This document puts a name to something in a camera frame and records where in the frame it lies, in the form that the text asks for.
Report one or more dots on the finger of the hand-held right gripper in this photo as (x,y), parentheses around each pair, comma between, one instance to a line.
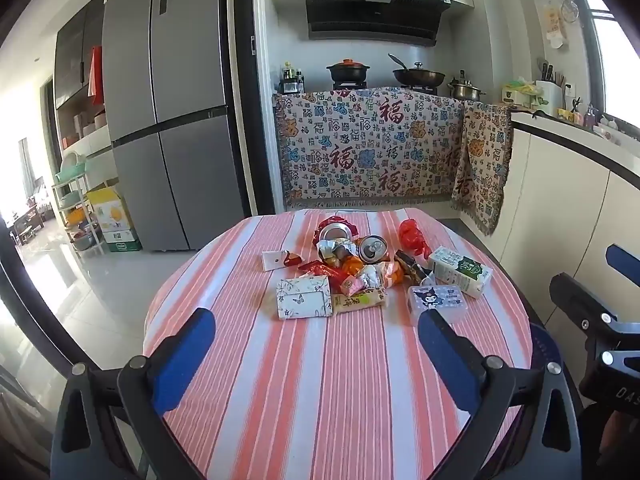
(580,305)
(625,262)

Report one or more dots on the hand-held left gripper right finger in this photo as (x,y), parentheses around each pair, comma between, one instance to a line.
(445,355)

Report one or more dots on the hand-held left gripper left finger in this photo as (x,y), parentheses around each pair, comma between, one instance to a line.
(182,360)

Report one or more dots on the blue plastic bin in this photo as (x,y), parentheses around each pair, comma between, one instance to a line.
(545,345)

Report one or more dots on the clear plastic cartoon box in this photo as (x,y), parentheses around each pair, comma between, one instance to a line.
(437,297)

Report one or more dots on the green white milk carton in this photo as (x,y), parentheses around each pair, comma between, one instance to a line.
(460,272)

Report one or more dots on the gold black foil bag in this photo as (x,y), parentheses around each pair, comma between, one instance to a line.
(407,262)

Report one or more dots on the orange white snack bag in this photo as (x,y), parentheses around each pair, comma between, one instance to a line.
(385,275)
(352,265)

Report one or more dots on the yellow snack wrapper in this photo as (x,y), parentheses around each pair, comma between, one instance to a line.
(360,301)

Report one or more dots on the pink snack wrapper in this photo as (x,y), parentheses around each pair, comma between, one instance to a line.
(352,286)

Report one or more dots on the red plastic bag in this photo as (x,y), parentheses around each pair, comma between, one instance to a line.
(412,237)

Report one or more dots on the aluminium can with pull tab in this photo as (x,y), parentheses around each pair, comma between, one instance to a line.
(372,250)

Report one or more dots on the butterfly print tissue packet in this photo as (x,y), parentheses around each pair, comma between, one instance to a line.
(302,300)

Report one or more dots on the small white red box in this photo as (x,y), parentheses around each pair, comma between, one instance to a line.
(275,260)

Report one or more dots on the red candy wrapper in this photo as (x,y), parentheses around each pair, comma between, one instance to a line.
(315,266)

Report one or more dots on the white green wrapper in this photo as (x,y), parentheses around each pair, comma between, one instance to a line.
(325,250)

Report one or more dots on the red crushed can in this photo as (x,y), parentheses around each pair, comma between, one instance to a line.
(334,234)

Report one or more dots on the red foil snack bag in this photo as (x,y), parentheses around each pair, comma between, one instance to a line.
(340,221)

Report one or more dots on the white counter cabinets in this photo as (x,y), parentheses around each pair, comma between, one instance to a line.
(560,185)

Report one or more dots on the pink striped tablecloth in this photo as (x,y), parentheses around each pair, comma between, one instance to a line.
(320,385)

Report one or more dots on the green white cardboard box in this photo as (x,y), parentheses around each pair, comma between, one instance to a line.
(122,242)

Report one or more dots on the yellow white cardboard box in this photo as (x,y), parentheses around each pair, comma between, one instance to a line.
(112,212)

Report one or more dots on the small printed cloth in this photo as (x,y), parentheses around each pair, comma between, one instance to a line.
(482,160)

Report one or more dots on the white utensil holder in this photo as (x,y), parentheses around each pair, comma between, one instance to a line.
(549,95)

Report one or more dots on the white shelf rack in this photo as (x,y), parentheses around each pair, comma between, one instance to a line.
(72,200)

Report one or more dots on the large printed cloth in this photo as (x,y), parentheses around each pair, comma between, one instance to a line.
(350,160)

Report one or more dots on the window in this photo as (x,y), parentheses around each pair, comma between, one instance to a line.
(615,35)

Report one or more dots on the steel pot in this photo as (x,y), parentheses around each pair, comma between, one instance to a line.
(466,90)

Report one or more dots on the grey refrigerator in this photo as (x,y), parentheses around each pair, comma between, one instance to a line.
(165,110)

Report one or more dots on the black wok with lid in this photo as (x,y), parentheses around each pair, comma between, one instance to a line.
(420,76)

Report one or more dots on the red hanging bag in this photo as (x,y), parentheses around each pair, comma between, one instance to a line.
(96,75)

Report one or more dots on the black clay pot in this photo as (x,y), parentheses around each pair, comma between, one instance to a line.
(348,72)

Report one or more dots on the seasoning bottles rack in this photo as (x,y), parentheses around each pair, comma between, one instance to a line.
(291,80)

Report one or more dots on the black range hood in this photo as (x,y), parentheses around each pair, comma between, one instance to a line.
(375,15)

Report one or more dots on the yellow wall hanging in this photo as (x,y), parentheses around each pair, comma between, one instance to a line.
(554,25)

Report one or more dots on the wall clock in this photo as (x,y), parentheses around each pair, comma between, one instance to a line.
(569,10)

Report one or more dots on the dark wall cabinet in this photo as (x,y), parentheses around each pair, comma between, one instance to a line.
(75,60)

